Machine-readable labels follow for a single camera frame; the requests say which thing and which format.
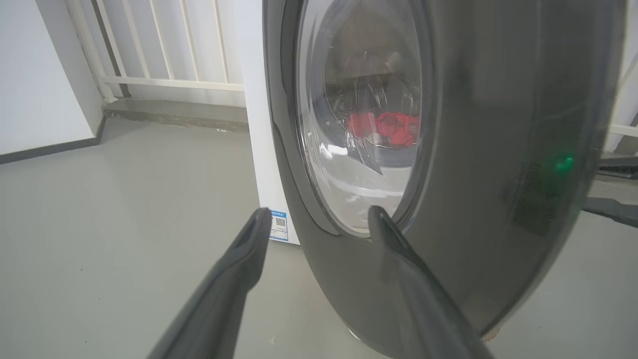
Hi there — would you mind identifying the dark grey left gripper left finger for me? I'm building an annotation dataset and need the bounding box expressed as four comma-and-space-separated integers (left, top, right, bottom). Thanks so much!
147, 207, 273, 359

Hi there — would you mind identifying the grey concrete curb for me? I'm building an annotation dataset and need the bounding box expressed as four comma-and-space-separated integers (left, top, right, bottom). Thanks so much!
102, 97, 250, 133

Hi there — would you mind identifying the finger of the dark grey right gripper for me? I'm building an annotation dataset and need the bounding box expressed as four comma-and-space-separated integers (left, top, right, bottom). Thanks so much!
596, 159, 638, 180
582, 196, 638, 228

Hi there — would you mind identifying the dark grey washing machine door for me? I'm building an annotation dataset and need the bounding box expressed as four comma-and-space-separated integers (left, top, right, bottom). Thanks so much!
263, 0, 629, 359

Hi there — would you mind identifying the white metal railing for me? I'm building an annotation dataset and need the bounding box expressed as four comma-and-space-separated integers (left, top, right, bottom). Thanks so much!
65, 0, 246, 103

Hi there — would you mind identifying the blue QR code sticker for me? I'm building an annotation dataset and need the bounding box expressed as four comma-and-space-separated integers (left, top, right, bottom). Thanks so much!
269, 209, 290, 243

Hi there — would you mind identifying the white washing machine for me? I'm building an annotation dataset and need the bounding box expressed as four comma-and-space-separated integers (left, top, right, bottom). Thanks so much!
233, 0, 302, 246

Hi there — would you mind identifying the red and white garment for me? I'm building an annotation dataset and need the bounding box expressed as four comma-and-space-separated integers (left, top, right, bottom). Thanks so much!
347, 112, 420, 148

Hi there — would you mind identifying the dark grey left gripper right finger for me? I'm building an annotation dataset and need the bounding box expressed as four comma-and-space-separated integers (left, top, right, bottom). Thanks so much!
367, 206, 494, 359

